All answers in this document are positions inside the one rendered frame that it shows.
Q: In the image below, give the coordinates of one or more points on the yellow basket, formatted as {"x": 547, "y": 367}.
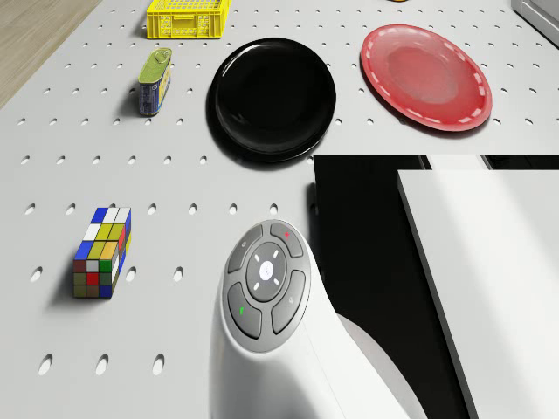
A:
{"x": 183, "y": 24}

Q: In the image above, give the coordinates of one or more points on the black stove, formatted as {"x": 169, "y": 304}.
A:
{"x": 493, "y": 283}

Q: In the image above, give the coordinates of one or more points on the black plate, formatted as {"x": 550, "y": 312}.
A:
{"x": 271, "y": 98}

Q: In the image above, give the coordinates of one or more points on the puzzle cube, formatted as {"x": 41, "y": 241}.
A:
{"x": 102, "y": 255}

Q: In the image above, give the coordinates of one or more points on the red plate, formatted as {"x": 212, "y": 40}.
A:
{"x": 425, "y": 76}

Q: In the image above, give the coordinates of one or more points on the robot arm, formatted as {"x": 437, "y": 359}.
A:
{"x": 262, "y": 371}

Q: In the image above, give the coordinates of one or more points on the flat-sided can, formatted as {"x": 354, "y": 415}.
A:
{"x": 153, "y": 83}

